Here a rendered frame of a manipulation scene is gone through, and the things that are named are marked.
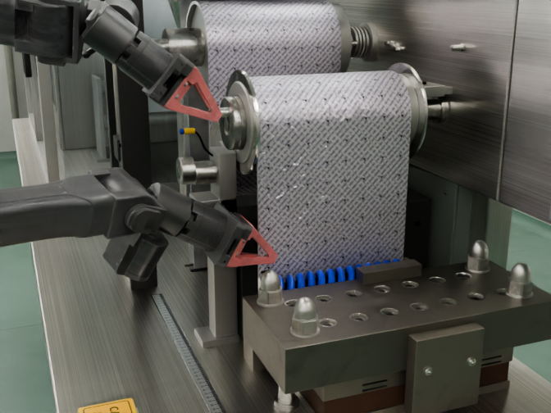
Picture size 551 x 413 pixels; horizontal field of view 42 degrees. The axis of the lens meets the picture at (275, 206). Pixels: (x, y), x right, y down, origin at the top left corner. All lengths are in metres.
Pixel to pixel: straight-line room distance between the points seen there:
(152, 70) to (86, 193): 0.20
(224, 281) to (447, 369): 0.36
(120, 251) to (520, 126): 0.55
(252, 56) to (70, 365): 0.56
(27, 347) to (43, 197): 2.39
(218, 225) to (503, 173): 0.40
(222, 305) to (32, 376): 1.92
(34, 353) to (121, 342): 1.98
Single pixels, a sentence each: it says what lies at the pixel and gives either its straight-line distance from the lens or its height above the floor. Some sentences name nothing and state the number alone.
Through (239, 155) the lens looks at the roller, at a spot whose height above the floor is 1.20.
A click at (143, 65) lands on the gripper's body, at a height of 1.34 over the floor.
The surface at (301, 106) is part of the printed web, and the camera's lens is 0.99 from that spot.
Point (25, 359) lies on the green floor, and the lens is 3.11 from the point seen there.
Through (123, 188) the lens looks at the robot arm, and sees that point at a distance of 0.88.
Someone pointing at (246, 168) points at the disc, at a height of 1.19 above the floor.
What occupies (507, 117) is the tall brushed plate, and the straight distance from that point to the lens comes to 1.04.
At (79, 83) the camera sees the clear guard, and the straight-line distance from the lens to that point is 1.95.
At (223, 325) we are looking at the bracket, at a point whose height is 0.93.
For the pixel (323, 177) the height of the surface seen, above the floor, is 1.18.
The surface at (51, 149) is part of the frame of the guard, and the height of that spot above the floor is 1.03.
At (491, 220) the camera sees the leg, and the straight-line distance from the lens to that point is 1.37.
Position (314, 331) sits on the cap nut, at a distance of 0.88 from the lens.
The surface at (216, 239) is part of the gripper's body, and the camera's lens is 0.96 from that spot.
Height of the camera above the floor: 1.44
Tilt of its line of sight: 17 degrees down
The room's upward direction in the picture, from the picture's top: straight up
